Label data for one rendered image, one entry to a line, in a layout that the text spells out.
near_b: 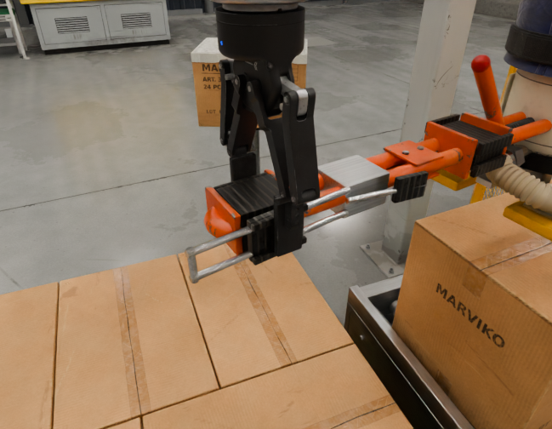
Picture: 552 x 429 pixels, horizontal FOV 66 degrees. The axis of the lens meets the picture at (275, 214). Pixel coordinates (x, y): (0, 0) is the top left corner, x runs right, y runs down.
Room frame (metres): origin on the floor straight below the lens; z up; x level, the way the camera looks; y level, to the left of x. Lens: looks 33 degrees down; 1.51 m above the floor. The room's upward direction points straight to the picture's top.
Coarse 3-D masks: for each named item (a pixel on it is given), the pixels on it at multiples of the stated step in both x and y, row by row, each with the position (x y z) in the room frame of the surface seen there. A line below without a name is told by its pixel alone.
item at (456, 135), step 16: (464, 112) 0.63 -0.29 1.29; (432, 128) 0.58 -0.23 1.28; (448, 128) 0.59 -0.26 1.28; (464, 128) 0.59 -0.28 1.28; (480, 128) 0.59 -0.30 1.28; (496, 128) 0.58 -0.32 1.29; (448, 144) 0.55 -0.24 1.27; (464, 144) 0.53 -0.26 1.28; (480, 144) 0.52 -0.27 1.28; (496, 144) 0.53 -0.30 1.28; (464, 160) 0.52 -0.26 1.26; (480, 160) 0.53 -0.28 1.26; (496, 160) 0.54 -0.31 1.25; (464, 176) 0.52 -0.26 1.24
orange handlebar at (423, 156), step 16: (528, 128) 0.61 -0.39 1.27; (544, 128) 0.63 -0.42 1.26; (400, 144) 0.54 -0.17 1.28; (416, 144) 0.54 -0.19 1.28; (432, 144) 0.56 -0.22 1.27; (368, 160) 0.50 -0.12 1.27; (384, 160) 0.51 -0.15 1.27; (400, 160) 0.52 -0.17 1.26; (416, 160) 0.49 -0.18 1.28; (432, 160) 0.49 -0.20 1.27; (448, 160) 0.51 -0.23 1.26; (320, 176) 0.46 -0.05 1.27; (432, 176) 0.50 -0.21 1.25; (320, 192) 0.42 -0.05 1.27; (320, 208) 0.40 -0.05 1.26; (208, 224) 0.36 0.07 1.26; (224, 224) 0.36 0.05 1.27
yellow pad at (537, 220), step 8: (512, 208) 0.57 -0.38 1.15; (520, 208) 0.57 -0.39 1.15; (528, 208) 0.57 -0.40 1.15; (504, 216) 0.57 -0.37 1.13; (512, 216) 0.56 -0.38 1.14; (520, 216) 0.55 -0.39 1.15; (528, 216) 0.55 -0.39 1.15; (536, 216) 0.55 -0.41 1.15; (544, 216) 0.55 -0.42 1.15; (520, 224) 0.55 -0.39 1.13; (528, 224) 0.54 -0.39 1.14; (536, 224) 0.53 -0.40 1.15; (544, 224) 0.53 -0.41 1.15; (536, 232) 0.53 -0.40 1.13; (544, 232) 0.52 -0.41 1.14
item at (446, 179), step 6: (444, 174) 0.69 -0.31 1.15; (450, 174) 0.69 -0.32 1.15; (438, 180) 0.69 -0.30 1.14; (444, 180) 0.68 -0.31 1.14; (450, 180) 0.67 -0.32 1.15; (456, 180) 0.66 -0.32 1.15; (462, 180) 0.67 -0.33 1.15; (468, 180) 0.67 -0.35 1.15; (474, 180) 0.68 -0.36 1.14; (450, 186) 0.67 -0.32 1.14; (456, 186) 0.66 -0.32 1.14; (462, 186) 0.66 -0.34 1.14
